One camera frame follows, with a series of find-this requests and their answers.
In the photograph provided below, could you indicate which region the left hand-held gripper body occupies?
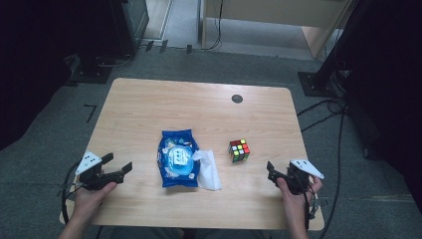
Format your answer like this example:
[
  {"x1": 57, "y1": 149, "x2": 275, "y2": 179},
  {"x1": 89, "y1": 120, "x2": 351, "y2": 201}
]
[{"x1": 75, "y1": 151, "x2": 125, "y2": 192}]

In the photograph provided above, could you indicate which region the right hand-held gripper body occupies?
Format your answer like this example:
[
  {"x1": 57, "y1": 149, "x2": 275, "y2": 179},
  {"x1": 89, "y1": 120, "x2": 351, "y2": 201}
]
[{"x1": 280, "y1": 159, "x2": 325, "y2": 196}]

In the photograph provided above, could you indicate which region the multicoloured puzzle cube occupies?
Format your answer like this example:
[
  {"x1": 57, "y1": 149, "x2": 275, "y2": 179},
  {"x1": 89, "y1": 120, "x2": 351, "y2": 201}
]
[{"x1": 227, "y1": 137, "x2": 252, "y2": 163}]

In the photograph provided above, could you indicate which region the blue wet wipes pack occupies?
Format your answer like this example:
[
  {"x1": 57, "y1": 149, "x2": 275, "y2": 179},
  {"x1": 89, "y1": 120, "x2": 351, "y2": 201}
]
[{"x1": 156, "y1": 128, "x2": 201, "y2": 189}]

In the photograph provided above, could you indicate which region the white wet wipe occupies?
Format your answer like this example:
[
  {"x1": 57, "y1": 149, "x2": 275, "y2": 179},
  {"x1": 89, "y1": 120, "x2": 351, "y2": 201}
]
[{"x1": 191, "y1": 149, "x2": 223, "y2": 192}]

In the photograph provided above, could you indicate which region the person's right hand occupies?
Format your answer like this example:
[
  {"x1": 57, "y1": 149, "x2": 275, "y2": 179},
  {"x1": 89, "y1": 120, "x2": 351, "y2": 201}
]
[{"x1": 277, "y1": 175, "x2": 323, "y2": 215}]

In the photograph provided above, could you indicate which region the person's left hand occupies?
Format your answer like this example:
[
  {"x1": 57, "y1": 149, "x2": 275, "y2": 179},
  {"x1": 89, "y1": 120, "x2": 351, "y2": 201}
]
[{"x1": 71, "y1": 181, "x2": 118, "y2": 220}]

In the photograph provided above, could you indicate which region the black stand base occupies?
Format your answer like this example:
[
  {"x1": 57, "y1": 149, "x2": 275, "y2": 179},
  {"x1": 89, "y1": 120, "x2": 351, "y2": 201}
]
[{"x1": 68, "y1": 54, "x2": 113, "y2": 85}]

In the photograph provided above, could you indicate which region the black metal stand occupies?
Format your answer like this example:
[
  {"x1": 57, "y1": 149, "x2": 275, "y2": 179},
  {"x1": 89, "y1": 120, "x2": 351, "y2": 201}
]
[{"x1": 297, "y1": 0, "x2": 369, "y2": 99}]

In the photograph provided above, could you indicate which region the dark curtain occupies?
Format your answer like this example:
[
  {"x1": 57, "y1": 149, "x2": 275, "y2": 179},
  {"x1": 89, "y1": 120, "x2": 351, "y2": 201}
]
[
  {"x1": 0, "y1": 0, "x2": 117, "y2": 151},
  {"x1": 344, "y1": 0, "x2": 422, "y2": 213}
]

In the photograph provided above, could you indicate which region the dark cabinet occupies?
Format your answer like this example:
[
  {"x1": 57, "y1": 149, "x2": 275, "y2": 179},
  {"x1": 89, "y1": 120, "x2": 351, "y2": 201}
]
[{"x1": 110, "y1": 0, "x2": 150, "y2": 58}]

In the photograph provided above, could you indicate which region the light wooden furniture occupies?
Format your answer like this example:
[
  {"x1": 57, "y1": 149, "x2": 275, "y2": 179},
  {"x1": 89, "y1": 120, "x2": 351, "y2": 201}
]
[{"x1": 198, "y1": 0, "x2": 353, "y2": 62}]

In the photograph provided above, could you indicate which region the long black floor cable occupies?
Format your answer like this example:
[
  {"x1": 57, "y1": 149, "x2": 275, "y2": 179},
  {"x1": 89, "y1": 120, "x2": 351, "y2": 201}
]
[{"x1": 317, "y1": 106, "x2": 346, "y2": 239}]

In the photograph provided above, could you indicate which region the black cable at stand base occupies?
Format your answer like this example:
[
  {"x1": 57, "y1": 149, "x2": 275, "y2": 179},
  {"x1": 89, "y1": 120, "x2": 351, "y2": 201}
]
[{"x1": 95, "y1": 49, "x2": 137, "y2": 69}]

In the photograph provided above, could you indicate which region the black hanging cable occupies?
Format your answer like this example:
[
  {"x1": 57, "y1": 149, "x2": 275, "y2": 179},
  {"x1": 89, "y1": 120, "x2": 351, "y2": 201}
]
[{"x1": 200, "y1": 0, "x2": 223, "y2": 52}]

